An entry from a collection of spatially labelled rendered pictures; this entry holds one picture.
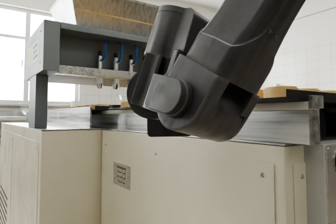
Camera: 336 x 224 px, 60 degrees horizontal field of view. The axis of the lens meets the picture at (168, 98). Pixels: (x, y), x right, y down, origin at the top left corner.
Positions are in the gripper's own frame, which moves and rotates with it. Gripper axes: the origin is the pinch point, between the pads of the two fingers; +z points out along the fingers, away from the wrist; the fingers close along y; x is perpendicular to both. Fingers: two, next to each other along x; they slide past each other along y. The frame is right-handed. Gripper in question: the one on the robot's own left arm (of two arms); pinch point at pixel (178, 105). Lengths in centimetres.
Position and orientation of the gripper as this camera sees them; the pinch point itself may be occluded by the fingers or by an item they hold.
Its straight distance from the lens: 50.6
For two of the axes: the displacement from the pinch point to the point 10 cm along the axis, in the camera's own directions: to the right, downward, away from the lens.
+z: 1.8, 0.9, 9.8
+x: 9.8, -0.4, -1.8
